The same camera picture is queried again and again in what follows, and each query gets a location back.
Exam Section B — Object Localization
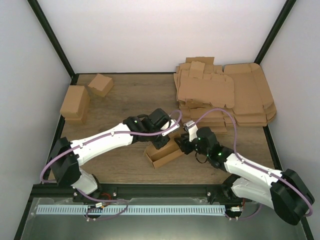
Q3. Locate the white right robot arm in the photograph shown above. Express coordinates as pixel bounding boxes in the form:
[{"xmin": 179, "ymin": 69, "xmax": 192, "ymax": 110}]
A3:
[{"xmin": 174, "ymin": 127, "xmax": 315, "ymax": 226}]

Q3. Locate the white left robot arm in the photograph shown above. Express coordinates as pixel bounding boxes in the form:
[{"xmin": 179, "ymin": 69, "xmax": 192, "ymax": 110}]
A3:
[{"xmin": 50, "ymin": 108, "xmax": 179, "ymax": 202}]

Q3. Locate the small folded cardboard box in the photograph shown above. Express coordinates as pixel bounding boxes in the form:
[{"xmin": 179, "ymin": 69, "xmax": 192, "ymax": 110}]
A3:
[{"xmin": 88, "ymin": 73, "xmax": 114, "ymax": 98}]

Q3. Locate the tall folded cardboard box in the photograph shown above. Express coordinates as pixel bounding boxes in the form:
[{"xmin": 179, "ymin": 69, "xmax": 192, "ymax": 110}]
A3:
[{"xmin": 60, "ymin": 85, "xmax": 91, "ymax": 124}]

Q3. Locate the stack of flat cardboard sheets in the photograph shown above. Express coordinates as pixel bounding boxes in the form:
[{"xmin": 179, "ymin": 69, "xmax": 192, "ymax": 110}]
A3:
[{"xmin": 173, "ymin": 56, "xmax": 235, "ymax": 134}]

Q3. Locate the large flat cardboard sheet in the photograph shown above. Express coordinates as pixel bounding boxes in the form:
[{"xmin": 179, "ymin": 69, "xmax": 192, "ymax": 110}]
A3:
[{"xmin": 223, "ymin": 63, "xmax": 277, "ymax": 127}]

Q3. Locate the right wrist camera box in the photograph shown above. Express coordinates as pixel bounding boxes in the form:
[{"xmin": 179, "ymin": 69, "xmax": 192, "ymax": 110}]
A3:
[{"xmin": 183, "ymin": 120, "xmax": 198, "ymax": 142}]

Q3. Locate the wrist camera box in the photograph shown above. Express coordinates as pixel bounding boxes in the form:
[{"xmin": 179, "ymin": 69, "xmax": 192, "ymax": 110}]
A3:
[
  {"xmin": 160, "ymin": 119, "xmax": 180, "ymax": 136},
  {"xmin": 183, "ymin": 120, "xmax": 198, "ymax": 142}
]

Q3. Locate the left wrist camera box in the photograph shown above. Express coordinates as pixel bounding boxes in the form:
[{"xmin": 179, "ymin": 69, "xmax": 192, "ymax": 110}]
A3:
[{"xmin": 160, "ymin": 119, "xmax": 180, "ymax": 136}]

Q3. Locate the black aluminium frame rail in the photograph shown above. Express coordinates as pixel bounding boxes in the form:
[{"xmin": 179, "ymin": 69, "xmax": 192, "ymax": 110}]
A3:
[{"xmin": 31, "ymin": 183, "xmax": 296, "ymax": 204}]

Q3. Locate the light blue slotted cable duct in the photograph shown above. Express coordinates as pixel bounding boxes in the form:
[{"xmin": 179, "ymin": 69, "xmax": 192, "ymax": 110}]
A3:
[{"xmin": 36, "ymin": 204, "xmax": 226, "ymax": 216}]

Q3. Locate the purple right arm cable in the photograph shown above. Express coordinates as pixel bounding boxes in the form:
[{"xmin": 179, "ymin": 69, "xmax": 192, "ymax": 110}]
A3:
[{"xmin": 192, "ymin": 108, "xmax": 314, "ymax": 221}]

